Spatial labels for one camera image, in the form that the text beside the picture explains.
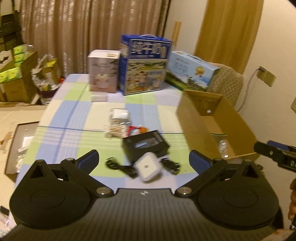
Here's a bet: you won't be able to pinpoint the wall power socket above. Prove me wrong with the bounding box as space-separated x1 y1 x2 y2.
257 66 276 87

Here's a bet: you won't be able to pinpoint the wooden door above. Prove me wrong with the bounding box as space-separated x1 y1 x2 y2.
194 0 264 74

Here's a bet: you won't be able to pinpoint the beige quilted chair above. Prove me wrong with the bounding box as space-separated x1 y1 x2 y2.
207 63 244 106

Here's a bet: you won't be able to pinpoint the red Doraemon toy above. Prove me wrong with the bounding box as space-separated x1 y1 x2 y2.
128 126 149 137

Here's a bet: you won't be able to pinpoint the dark blue milk carton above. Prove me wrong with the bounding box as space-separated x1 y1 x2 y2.
118 34 173 95

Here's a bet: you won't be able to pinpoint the brown curtain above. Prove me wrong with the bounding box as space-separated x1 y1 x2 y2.
20 0 170 76

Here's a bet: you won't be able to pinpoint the white humidifier box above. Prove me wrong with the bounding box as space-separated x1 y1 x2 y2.
87 50 120 93

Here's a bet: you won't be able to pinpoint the black shaver box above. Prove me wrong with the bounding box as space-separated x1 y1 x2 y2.
122 130 170 165

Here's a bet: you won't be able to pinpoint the checked bed sheet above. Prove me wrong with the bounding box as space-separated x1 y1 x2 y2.
18 74 197 190

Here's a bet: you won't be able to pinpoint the light blue milk carton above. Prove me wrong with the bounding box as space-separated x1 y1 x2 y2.
166 51 219 91

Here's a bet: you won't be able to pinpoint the open cardboard box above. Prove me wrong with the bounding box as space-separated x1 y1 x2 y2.
177 90 259 162

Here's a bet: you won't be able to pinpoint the clear plastic cylinder case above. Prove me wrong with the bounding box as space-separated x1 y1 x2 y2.
90 92 108 102

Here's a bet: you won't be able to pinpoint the white plastic bag pile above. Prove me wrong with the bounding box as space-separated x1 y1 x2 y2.
31 54 61 105

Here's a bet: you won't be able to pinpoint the cardboard boxes with tissues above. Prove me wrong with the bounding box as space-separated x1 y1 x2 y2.
1 44 38 103

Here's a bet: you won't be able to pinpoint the silver green tea pouch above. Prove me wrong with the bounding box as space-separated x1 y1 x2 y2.
210 133 228 158

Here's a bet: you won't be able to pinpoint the black toy car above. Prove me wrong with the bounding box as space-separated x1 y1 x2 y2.
160 158 181 175

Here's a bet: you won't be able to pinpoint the black power cord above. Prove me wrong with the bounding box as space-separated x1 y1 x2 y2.
235 68 261 113

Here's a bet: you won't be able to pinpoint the black cable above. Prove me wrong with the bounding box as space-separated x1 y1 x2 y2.
105 157 138 179

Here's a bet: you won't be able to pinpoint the dark picture frame tray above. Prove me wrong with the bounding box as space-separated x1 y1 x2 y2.
4 121 39 179

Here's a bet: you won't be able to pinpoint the bag of cotton swabs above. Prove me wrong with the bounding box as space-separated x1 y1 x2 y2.
104 124 128 138

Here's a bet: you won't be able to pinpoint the white square night light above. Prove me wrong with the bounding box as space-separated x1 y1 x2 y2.
133 152 162 182

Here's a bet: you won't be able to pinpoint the person's right hand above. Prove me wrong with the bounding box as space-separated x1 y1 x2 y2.
288 179 296 220

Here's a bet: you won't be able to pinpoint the clear box white pads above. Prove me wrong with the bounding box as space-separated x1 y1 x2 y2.
109 108 130 125

